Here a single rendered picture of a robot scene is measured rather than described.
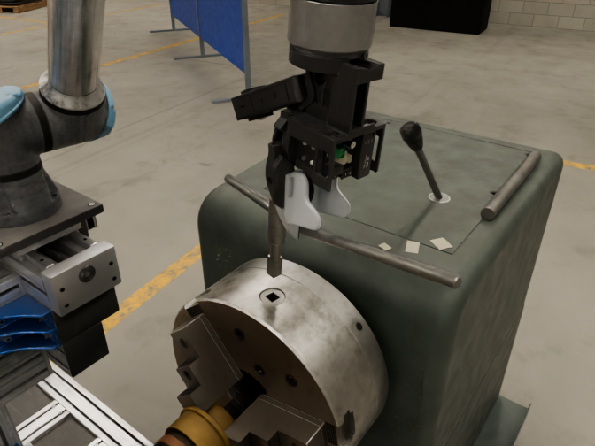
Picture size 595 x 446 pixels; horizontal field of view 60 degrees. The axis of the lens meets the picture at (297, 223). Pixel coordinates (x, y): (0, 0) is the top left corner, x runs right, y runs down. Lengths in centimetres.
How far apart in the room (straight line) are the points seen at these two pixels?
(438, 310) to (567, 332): 208
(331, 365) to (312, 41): 39
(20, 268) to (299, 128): 75
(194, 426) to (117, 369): 174
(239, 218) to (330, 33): 48
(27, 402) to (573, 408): 204
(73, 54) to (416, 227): 63
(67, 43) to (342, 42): 61
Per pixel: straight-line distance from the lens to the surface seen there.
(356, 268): 75
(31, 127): 107
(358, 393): 71
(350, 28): 45
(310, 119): 49
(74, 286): 105
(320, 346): 67
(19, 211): 110
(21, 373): 125
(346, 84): 46
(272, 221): 61
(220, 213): 89
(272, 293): 70
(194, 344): 72
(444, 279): 47
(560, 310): 289
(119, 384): 236
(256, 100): 54
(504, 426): 152
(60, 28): 96
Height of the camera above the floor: 167
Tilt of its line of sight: 31 degrees down
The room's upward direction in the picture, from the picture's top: straight up
